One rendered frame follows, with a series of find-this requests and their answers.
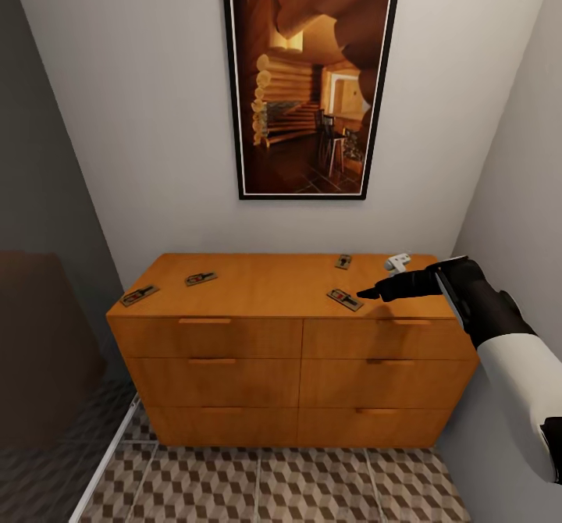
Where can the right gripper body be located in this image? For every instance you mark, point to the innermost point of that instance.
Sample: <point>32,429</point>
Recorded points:
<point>399,286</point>

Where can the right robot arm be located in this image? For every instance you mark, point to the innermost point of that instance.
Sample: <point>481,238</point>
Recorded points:
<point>525,374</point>

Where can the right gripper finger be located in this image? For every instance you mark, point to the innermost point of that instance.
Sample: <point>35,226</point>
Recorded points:
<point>372,293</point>

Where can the picture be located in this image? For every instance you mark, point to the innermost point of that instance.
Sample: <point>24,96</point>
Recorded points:
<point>307,78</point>

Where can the mousetrap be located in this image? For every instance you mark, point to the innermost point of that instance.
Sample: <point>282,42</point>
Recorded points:
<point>345,299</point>
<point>136,296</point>
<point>204,277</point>
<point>344,261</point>

